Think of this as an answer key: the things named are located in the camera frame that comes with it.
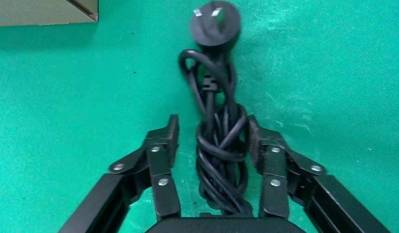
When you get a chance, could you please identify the black power cable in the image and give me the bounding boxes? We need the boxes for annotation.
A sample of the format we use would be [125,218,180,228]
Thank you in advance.
[178,0,253,217]

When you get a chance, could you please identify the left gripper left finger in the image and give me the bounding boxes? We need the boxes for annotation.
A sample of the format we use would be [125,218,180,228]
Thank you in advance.
[58,114,182,233]

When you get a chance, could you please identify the green table cloth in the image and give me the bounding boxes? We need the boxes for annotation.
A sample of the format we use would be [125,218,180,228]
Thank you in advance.
[0,0,399,233]

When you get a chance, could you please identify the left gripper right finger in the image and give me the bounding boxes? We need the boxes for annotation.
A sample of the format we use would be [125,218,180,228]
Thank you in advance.
[248,115,392,233]

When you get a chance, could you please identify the brown cardboard mailer box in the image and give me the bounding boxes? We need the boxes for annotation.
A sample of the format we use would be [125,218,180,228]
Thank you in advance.
[0,0,99,27]

